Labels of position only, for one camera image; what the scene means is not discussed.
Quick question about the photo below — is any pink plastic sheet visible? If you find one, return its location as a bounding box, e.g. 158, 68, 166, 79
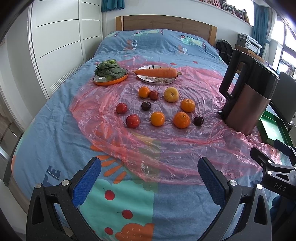
70, 56, 281, 184

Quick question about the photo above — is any white patterned plate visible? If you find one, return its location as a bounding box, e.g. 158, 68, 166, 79
137, 65, 177, 85

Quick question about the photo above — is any orange dish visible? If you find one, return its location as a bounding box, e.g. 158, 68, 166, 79
92, 69, 128, 86

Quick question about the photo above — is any dark plum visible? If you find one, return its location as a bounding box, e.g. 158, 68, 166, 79
141, 101, 151, 111
193, 116, 204, 126

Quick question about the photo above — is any mandarin front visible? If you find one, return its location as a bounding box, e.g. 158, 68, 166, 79
173, 112, 191, 129

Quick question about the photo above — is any wooden headboard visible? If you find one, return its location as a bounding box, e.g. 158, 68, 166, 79
115, 15, 217, 46

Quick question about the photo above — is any smooth orange front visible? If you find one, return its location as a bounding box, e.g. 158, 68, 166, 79
151, 111, 165, 126

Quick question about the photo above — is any black backpack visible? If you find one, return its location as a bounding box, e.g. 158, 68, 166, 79
216, 40, 233, 65

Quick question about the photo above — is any white wardrobe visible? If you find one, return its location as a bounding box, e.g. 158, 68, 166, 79
28, 0, 103, 99

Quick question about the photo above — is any yellow apple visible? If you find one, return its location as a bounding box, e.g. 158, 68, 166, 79
164, 87, 179, 103

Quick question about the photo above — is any blue patterned bed cover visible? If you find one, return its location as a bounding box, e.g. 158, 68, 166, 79
11, 29, 262, 240

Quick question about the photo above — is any grey chair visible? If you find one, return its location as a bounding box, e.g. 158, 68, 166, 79
270, 72, 295, 132

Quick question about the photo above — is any blue curtain left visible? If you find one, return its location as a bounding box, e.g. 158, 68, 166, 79
101, 0, 125, 12

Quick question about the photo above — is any wooden drawer cabinet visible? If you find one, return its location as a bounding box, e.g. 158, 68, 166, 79
231, 45, 267, 74

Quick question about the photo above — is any small red apple top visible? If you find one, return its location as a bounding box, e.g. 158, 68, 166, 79
149, 90, 159, 100

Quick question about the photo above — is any green bok choy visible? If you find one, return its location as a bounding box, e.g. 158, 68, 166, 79
94, 59, 127, 80

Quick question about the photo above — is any row of books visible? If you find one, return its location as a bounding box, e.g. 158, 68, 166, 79
199, 0, 250, 24

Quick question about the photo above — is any blue curtain right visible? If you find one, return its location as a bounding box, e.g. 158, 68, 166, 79
252, 3, 269, 57

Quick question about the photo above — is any green metal tray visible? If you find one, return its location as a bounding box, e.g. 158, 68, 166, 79
257, 111, 293, 146

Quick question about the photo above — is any large carrot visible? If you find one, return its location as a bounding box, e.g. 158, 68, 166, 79
133, 68, 182, 78

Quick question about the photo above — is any blue curtain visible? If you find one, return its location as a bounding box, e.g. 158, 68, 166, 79
101, 0, 125, 12
252, 3, 269, 57

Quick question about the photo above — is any white printer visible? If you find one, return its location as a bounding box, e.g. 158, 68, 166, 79
237, 34, 262, 55

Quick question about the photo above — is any mandarin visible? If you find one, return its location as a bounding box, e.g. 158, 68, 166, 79
181, 99, 195, 113
173, 112, 191, 129

